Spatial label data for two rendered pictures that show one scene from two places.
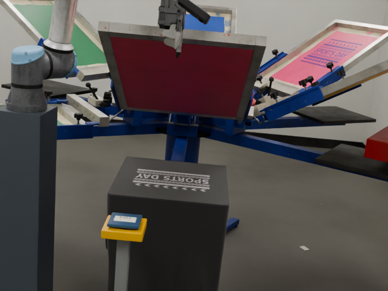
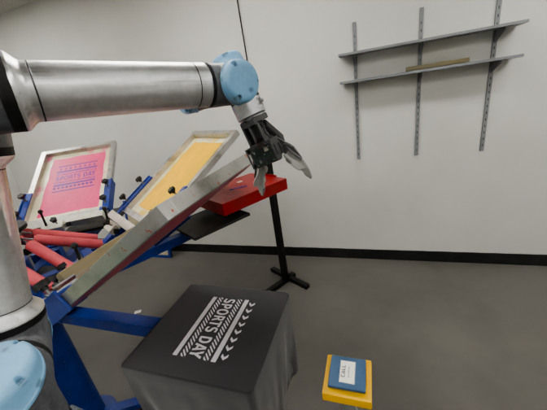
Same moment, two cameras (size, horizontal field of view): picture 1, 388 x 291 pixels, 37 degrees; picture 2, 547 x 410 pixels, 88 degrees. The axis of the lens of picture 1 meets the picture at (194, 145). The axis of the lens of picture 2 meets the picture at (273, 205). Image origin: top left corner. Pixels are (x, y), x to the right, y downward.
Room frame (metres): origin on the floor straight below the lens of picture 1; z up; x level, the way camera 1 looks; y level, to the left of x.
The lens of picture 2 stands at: (1.66, 0.79, 1.73)
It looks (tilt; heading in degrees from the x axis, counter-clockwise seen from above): 21 degrees down; 290
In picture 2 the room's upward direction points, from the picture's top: 9 degrees counter-clockwise
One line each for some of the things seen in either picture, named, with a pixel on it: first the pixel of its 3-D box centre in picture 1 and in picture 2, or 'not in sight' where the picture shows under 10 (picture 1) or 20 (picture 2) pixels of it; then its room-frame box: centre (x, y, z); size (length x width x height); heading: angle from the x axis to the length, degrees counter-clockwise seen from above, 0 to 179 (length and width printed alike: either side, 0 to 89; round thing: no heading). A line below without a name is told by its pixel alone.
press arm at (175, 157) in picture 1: (178, 157); (118, 321); (2.73, 0.07, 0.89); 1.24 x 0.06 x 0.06; 0
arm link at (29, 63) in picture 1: (29, 64); (4, 400); (2.18, 0.64, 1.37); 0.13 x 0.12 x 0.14; 146
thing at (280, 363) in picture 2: (164, 252); (278, 375); (2.00, 0.08, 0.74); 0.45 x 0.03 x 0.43; 90
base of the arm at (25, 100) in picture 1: (26, 95); not in sight; (2.17, 0.65, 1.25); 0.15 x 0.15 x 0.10
